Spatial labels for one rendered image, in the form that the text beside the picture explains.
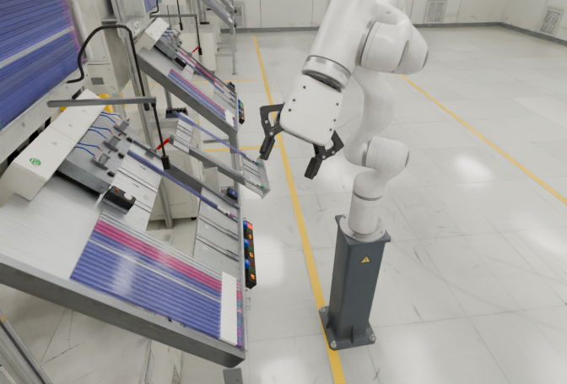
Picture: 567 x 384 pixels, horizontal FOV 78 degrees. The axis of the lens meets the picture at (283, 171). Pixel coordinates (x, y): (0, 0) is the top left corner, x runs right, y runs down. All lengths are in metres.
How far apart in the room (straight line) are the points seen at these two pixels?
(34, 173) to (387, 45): 0.81
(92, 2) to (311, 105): 1.67
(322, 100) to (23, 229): 0.73
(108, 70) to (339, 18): 1.72
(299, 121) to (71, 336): 1.12
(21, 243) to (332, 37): 0.78
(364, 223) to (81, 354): 1.07
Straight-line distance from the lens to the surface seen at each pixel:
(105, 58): 2.19
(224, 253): 1.32
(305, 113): 0.60
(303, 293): 2.17
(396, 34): 0.63
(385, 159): 1.27
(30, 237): 0.98
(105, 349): 1.38
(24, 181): 1.02
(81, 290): 0.94
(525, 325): 2.42
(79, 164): 1.11
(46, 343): 1.48
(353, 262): 1.56
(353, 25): 0.63
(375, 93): 1.13
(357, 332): 2.00
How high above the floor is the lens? 1.71
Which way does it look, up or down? 33 degrees down
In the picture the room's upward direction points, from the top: straight up
